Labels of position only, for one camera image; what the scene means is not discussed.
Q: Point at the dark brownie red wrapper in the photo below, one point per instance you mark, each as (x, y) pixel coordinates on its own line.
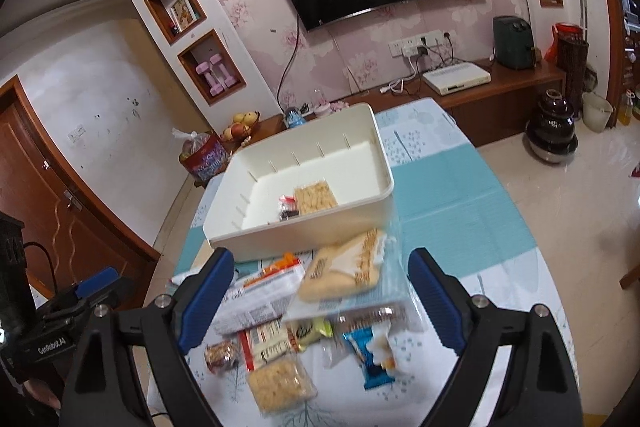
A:
(287, 207)

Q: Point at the blue teapot ornament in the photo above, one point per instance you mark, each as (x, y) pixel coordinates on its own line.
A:
(293, 118)

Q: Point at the clear pack yellow puffs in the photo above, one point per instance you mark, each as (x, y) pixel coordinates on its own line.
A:
(314, 197)

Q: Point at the brown wooden door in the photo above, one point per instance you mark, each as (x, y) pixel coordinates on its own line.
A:
(79, 235)

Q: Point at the white set-top box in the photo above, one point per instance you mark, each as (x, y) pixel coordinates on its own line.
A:
(455, 78)

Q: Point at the blue white snack packet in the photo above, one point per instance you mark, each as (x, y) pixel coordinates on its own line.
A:
(371, 347)

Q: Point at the silver white snack bag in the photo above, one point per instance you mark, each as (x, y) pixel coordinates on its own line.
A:
(213, 277)

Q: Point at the teal striped table runner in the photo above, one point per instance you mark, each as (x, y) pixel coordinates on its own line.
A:
(446, 199)

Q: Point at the wall power outlet strip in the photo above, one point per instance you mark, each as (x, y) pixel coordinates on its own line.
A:
(436, 41)

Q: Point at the green pineapple cake packet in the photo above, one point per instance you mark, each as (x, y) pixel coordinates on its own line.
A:
(308, 332)

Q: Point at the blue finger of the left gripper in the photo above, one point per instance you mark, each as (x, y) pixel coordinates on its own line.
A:
(97, 282)

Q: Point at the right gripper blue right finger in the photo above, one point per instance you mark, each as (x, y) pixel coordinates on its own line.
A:
(539, 389)

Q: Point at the fruit bowl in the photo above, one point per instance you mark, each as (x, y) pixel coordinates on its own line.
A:
(242, 126)

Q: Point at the white plastic storage bin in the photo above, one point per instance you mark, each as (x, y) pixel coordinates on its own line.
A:
(345, 149)

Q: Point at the pink dumbbell pair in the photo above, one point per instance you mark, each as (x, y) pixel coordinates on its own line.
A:
(216, 74)

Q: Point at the orange white oats bar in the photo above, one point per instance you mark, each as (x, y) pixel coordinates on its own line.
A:
(287, 261)

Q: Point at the round nut cake packet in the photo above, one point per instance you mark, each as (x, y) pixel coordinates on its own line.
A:
(222, 356)

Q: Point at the framed picture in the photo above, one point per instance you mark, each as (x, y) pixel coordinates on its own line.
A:
(183, 14)

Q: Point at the bread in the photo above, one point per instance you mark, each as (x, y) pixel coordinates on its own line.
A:
(362, 273)

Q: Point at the floral tablecloth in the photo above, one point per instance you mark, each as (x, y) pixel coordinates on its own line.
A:
(425, 364)

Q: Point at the clear bag printed wafers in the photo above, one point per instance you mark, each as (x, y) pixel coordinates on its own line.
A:
(402, 315)

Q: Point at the white bucket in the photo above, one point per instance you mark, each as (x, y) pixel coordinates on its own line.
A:
(596, 111)

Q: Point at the red striped Lipo packet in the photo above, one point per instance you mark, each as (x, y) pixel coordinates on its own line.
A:
(265, 343)

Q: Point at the large white biscuit package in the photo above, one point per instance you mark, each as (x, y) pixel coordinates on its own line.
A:
(261, 302)

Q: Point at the person left hand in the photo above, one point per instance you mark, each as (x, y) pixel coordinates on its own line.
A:
(41, 392)

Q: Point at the wooden tv cabinet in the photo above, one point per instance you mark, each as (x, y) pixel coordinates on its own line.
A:
(485, 114)

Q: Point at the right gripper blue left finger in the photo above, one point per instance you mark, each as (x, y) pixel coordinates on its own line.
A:
(103, 387)

